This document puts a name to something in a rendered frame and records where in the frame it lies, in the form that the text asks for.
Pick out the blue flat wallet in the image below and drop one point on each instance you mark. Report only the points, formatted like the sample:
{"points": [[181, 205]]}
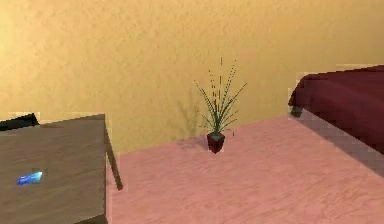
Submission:
{"points": [[30, 178]]}

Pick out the bed with dark-red cover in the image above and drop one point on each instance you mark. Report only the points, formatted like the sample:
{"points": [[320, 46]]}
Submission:
{"points": [[343, 103]]}

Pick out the black flat object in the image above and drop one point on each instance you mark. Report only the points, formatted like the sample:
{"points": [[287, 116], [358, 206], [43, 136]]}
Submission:
{"points": [[18, 121]]}

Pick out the green plant in dark-red pot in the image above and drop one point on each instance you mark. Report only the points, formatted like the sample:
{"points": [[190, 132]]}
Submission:
{"points": [[216, 133]]}

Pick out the brown wooden table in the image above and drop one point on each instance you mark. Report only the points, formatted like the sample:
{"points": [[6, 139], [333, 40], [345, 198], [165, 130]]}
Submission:
{"points": [[60, 156]]}

